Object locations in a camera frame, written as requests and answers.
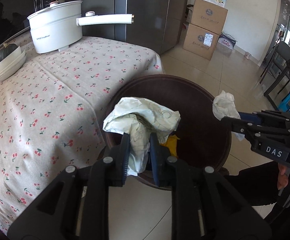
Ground yellow wrapper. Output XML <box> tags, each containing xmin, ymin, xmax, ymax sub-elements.
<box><xmin>158</xmin><ymin>134</ymin><xmax>180</xmax><ymax>158</ymax></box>

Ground white tissue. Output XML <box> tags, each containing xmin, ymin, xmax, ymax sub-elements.
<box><xmin>212</xmin><ymin>90</ymin><xmax>246</xmax><ymax>141</ymax></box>

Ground printed paper wad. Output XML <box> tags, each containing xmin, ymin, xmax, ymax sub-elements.
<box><xmin>102</xmin><ymin>97</ymin><xmax>181</xmax><ymax>176</ymax></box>

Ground black chair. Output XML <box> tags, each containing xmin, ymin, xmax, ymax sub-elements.
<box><xmin>260</xmin><ymin>41</ymin><xmax>290</xmax><ymax>111</ymax></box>

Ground small printed box on floor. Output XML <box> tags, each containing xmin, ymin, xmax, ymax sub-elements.
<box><xmin>218</xmin><ymin>32</ymin><xmax>237</xmax><ymax>50</ymax></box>

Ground cherry print tablecloth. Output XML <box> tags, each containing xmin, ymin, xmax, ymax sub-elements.
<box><xmin>0</xmin><ymin>32</ymin><xmax>163</xmax><ymax>233</ymax></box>

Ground lower cardboard box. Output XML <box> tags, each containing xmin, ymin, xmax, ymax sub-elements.
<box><xmin>183</xmin><ymin>24</ymin><xmax>219</xmax><ymax>60</ymax></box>

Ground cardboard box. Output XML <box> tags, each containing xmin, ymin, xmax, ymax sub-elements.
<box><xmin>183</xmin><ymin>24</ymin><xmax>219</xmax><ymax>60</ymax></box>
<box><xmin>190</xmin><ymin>0</ymin><xmax>228</xmax><ymax>35</ymax></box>

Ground upper cardboard box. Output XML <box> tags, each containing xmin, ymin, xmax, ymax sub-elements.
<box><xmin>190</xmin><ymin>0</ymin><xmax>228</xmax><ymax>35</ymax></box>

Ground grey refrigerator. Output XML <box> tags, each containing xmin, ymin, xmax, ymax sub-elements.
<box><xmin>65</xmin><ymin>0</ymin><xmax>187</xmax><ymax>54</ymax></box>

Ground white electric cooking pot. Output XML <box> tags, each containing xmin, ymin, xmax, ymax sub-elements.
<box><xmin>27</xmin><ymin>1</ymin><xmax>134</xmax><ymax>54</ymax></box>

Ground white stacked dishes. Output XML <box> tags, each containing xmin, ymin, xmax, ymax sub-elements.
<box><xmin>0</xmin><ymin>46</ymin><xmax>26</xmax><ymax>81</ymax></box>

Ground green kabocha squash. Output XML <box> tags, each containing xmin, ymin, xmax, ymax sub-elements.
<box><xmin>0</xmin><ymin>43</ymin><xmax>18</xmax><ymax>62</ymax></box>

